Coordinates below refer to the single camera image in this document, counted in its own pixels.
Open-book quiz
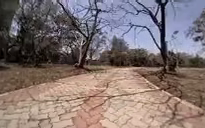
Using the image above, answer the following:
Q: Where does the bare leaning tree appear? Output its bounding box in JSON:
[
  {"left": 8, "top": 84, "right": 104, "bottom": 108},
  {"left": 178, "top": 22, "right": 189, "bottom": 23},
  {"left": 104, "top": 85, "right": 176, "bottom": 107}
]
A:
[{"left": 54, "top": 0, "right": 116, "bottom": 70}]

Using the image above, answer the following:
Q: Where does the row of green trees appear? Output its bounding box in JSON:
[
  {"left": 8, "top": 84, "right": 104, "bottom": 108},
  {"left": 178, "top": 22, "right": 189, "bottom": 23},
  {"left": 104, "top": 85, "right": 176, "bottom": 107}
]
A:
[{"left": 98, "top": 8, "right": 205, "bottom": 69}]

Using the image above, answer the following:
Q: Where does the pale brick paved path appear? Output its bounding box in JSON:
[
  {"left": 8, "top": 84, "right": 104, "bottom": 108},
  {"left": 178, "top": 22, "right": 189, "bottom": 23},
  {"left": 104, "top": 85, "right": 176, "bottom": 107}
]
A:
[{"left": 0, "top": 67, "right": 205, "bottom": 128}]

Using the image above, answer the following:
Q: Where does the bare dark-trunked tree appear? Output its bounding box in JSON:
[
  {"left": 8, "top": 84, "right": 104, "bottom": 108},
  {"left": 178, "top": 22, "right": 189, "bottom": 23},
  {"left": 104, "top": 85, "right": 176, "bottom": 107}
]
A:
[{"left": 121, "top": 0, "right": 184, "bottom": 74}]

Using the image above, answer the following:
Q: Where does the dense dark wood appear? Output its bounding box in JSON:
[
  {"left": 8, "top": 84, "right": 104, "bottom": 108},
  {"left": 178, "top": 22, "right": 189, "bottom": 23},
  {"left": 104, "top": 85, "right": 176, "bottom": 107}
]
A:
[{"left": 0, "top": 0, "right": 83, "bottom": 68}]

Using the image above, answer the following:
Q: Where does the dry brown grass ground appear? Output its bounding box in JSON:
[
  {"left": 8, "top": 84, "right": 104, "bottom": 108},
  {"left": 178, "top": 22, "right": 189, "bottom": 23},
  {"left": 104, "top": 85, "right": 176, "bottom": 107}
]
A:
[
  {"left": 133, "top": 66, "right": 205, "bottom": 115},
  {"left": 0, "top": 63, "right": 106, "bottom": 98}
]

